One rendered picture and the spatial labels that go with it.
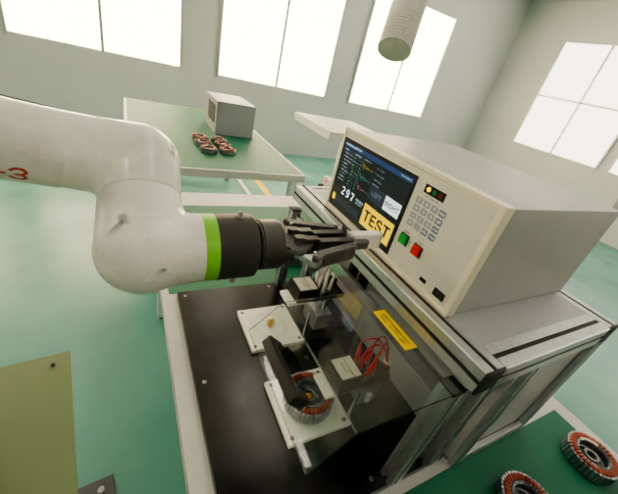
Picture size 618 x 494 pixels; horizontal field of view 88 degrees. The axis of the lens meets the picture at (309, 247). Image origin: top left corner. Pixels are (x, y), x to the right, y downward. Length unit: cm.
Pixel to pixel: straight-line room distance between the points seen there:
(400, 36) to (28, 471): 183
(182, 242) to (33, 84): 487
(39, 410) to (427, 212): 81
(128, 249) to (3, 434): 52
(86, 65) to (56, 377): 450
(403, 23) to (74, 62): 409
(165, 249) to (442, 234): 42
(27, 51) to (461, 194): 497
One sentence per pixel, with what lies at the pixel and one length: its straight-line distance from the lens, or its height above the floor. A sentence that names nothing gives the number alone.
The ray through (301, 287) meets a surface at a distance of 85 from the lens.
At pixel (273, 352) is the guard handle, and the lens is 49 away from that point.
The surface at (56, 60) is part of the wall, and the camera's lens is 515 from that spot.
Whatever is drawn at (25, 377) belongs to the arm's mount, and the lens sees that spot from 92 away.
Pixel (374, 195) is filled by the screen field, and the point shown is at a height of 122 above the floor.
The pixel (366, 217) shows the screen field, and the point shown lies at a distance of 72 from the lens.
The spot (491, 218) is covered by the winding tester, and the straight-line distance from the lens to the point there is 53.
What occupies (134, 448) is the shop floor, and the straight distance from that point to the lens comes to 163.
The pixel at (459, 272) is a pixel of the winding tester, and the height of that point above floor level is 120.
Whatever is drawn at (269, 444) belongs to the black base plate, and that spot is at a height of 77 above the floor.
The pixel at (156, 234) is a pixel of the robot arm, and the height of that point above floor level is 122.
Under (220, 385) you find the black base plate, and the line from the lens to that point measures 81.
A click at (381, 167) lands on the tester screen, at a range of 70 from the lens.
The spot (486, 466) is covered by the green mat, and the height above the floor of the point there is 75.
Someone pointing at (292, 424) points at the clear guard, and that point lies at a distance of 49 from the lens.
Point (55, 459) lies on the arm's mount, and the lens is 80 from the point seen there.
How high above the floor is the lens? 143
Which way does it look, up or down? 29 degrees down
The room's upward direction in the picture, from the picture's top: 15 degrees clockwise
